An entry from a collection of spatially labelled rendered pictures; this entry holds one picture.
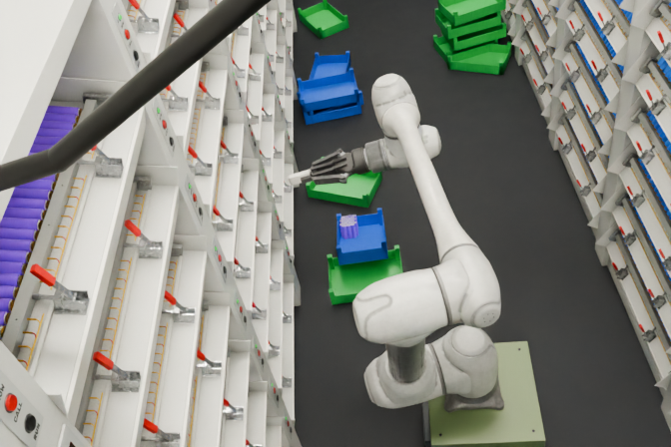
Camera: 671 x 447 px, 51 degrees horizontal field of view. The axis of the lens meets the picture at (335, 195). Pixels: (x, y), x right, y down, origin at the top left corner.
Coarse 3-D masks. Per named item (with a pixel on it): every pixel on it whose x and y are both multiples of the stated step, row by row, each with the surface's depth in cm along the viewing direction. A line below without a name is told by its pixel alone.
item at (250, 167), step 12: (252, 168) 230; (240, 180) 227; (252, 180) 228; (252, 192) 224; (240, 216) 215; (252, 216) 216; (240, 228) 211; (252, 228) 212; (240, 240) 208; (252, 240) 209; (240, 252) 205; (252, 252) 205; (252, 264) 202; (252, 276) 199; (240, 288) 195; (252, 288) 196; (252, 300) 193
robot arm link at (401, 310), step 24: (384, 288) 151; (408, 288) 149; (432, 288) 149; (360, 312) 151; (384, 312) 148; (408, 312) 148; (432, 312) 148; (384, 336) 150; (408, 336) 151; (384, 360) 199; (408, 360) 175; (432, 360) 203; (384, 384) 198; (408, 384) 194; (432, 384) 199
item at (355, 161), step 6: (354, 150) 199; (360, 150) 198; (348, 156) 202; (354, 156) 198; (360, 156) 197; (342, 162) 201; (348, 162) 200; (354, 162) 197; (360, 162) 197; (342, 168) 199; (348, 168) 199; (354, 168) 198; (360, 168) 198; (366, 168) 198; (342, 174) 200; (360, 174) 200
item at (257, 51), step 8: (256, 48) 279; (264, 48) 279; (256, 56) 279; (264, 56) 280; (256, 64) 275; (256, 72) 271; (248, 80) 266; (256, 80) 267; (248, 88) 262; (256, 88) 264; (248, 96) 259; (256, 96) 260; (248, 104) 256; (256, 104) 257; (248, 112) 253; (256, 112) 253; (256, 120) 247; (256, 128) 247; (256, 136) 244
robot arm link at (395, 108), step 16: (384, 80) 183; (400, 80) 182; (384, 96) 181; (400, 96) 182; (384, 112) 182; (400, 112) 180; (416, 112) 183; (384, 128) 184; (400, 128) 178; (416, 128) 178; (400, 144) 178; (416, 144) 175; (416, 160) 174; (416, 176) 174; (432, 176) 173; (432, 192) 172; (432, 208) 171; (448, 208) 171; (432, 224) 170; (448, 224) 167; (448, 240) 162; (464, 240) 160
